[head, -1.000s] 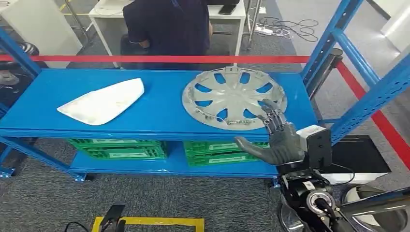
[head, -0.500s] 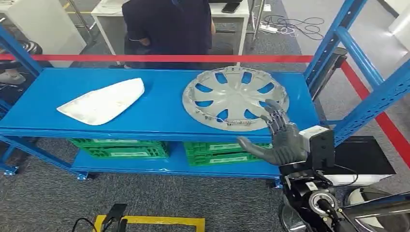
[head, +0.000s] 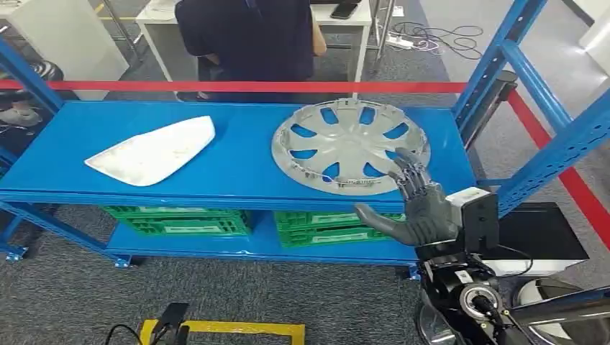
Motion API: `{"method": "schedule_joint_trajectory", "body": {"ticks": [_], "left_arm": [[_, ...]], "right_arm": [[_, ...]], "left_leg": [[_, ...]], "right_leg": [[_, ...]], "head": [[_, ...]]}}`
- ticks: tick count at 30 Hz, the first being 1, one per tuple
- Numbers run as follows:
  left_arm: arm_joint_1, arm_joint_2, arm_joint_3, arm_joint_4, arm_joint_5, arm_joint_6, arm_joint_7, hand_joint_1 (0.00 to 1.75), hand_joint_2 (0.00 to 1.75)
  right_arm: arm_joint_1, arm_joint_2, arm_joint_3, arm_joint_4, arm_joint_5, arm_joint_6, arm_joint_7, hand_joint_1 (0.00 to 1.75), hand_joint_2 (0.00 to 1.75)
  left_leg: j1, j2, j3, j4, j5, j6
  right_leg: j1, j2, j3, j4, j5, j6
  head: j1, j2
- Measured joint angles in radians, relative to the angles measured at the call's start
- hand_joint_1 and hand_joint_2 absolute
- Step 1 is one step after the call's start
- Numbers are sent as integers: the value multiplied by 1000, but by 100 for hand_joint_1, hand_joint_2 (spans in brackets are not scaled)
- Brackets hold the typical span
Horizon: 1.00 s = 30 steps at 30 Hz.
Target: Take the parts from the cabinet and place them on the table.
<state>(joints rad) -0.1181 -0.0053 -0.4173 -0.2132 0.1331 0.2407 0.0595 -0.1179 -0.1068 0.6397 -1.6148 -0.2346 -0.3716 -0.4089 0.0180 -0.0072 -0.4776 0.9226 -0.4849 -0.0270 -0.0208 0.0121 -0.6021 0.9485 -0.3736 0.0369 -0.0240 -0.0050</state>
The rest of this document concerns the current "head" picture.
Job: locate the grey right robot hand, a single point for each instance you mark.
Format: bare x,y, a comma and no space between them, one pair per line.
429,214

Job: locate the silver wheel hubcap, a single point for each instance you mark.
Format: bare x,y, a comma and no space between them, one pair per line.
350,138

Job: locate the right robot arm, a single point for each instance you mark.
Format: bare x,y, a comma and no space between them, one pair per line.
448,285

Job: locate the black box with white label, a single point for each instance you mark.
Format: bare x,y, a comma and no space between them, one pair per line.
538,228

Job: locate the white power strip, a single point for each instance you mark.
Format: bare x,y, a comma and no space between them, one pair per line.
399,42

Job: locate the blue metal shelf rack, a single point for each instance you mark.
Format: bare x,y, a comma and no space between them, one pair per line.
238,157

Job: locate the black phone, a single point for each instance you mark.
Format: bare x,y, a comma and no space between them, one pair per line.
344,10

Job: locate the yellow floor tape square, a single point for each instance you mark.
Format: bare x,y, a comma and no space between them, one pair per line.
238,327

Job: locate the red barrier belt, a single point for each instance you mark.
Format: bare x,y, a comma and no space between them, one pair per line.
238,86

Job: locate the person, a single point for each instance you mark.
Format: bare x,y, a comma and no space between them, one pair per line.
248,38

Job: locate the black left robot foot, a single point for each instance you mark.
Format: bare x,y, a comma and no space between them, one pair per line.
171,316

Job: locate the white curved plastic panel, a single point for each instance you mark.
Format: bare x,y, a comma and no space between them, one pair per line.
152,152

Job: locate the white cabinet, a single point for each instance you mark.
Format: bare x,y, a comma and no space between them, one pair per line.
66,43

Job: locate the black round ribbed tyre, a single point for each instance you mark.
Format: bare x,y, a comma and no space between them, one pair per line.
45,71

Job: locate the white table frame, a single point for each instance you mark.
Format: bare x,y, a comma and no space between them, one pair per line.
595,43

